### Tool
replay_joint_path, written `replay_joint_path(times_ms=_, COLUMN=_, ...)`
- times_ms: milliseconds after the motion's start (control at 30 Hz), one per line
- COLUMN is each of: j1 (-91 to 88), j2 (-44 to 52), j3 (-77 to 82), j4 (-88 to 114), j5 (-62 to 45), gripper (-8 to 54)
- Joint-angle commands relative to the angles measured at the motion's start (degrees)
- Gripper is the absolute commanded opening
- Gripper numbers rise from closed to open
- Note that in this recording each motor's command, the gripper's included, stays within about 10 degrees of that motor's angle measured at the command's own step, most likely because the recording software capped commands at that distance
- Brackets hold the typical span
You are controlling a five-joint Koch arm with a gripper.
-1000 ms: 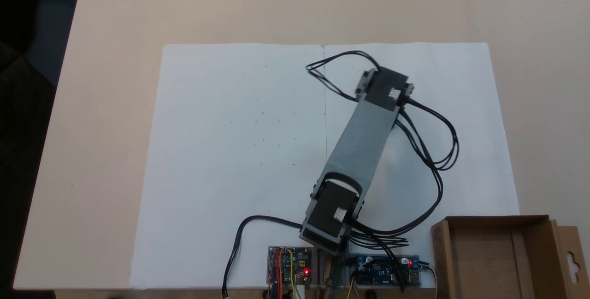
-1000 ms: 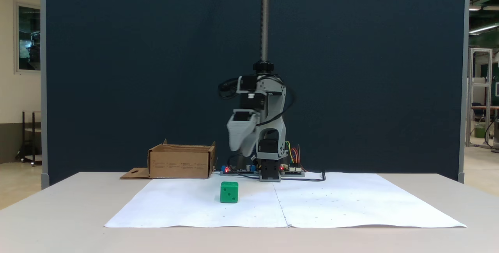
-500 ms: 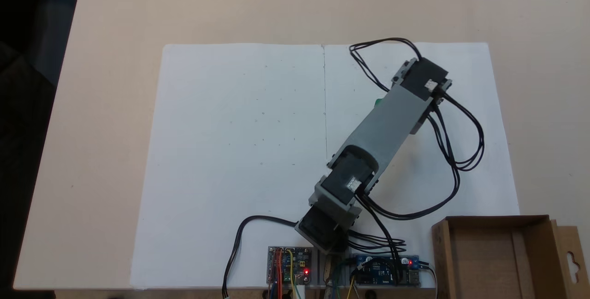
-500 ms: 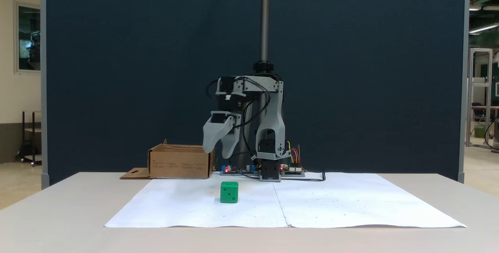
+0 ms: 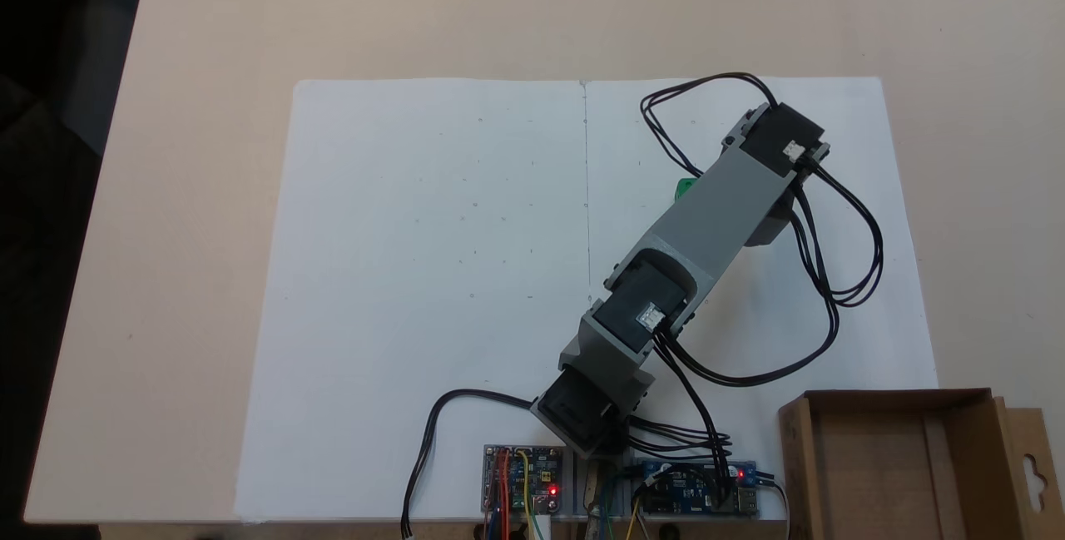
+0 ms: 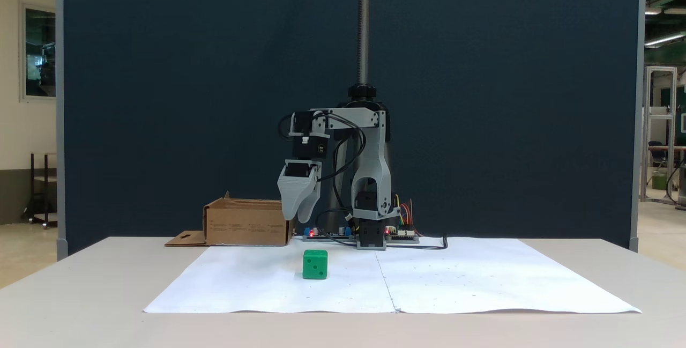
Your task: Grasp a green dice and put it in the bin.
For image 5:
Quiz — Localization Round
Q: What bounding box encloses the black elbow motor cable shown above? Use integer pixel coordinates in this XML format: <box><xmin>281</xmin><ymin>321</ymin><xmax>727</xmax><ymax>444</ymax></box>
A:
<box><xmin>653</xmin><ymin>161</ymin><xmax>884</xmax><ymax>388</ymax></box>

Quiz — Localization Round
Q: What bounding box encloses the black base motor cable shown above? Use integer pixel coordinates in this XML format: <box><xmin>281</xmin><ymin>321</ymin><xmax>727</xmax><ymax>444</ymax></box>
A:
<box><xmin>624</xmin><ymin>340</ymin><xmax>741</xmax><ymax>509</ymax></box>

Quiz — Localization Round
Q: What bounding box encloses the blue circuit board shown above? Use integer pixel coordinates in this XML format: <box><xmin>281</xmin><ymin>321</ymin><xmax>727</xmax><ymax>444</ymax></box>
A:
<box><xmin>634</xmin><ymin>458</ymin><xmax>760</xmax><ymax>518</ymax></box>

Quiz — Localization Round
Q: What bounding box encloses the circuit board with coloured wires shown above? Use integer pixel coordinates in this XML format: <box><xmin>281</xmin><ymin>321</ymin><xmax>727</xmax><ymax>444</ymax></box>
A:
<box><xmin>481</xmin><ymin>444</ymin><xmax>565</xmax><ymax>518</ymax></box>

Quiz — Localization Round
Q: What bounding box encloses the long black power cable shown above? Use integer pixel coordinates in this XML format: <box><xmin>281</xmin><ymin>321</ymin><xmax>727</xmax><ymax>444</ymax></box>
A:
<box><xmin>401</xmin><ymin>389</ymin><xmax>542</xmax><ymax>539</ymax></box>

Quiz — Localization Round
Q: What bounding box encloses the brown cardboard box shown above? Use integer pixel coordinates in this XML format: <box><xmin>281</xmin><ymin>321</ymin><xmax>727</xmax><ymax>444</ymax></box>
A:
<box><xmin>778</xmin><ymin>389</ymin><xmax>1065</xmax><ymax>540</ymax></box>

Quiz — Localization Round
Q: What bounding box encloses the black wrist motor cable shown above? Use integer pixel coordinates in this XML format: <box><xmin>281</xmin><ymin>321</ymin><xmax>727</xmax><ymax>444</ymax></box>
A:
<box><xmin>639</xmin><ymin>72</ymin><xmax>780</xmax><ymax>179</ymax></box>

